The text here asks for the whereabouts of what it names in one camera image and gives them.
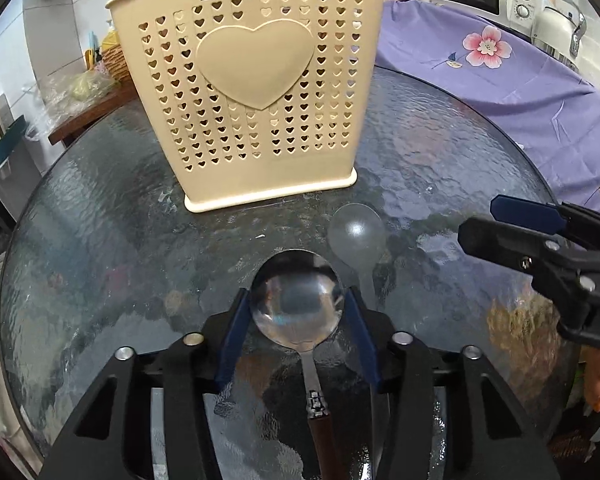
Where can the wicker basket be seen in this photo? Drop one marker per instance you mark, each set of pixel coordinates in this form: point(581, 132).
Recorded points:
point(117, 62)

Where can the yellow soap pump bottle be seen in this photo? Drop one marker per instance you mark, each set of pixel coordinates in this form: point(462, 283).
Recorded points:
point(110, 37)

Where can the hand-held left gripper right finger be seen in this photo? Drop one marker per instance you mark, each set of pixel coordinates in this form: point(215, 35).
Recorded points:
point(364, 345)

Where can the clear plastic spoon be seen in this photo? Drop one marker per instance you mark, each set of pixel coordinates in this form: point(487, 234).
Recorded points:
point(355, 235)

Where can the purple floral cloth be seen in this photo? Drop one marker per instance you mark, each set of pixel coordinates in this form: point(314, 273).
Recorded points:
point(505, 90)

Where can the metal spoon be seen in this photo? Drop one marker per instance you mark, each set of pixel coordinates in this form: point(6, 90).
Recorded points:
point(295, 300)

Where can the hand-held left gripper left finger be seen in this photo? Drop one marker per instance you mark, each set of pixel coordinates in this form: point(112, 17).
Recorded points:
point(232, 340)

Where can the brown wooden counter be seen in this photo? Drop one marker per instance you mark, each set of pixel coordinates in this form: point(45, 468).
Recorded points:
point(95, 120)

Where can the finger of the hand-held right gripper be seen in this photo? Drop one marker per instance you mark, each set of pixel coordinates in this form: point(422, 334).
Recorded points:
point(530, 210)
point(505, 245)

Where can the clear plastic bags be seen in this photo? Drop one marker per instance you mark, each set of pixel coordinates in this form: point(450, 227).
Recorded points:
point(75, 92)

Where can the white steel kettle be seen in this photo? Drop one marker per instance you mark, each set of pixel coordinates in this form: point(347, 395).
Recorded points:
point(555, 30)

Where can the beige plastic utensil holder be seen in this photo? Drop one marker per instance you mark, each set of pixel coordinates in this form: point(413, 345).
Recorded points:
point(255, 65)

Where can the yellow cup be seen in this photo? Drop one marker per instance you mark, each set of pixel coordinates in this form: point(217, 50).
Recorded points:
point(91, 59)

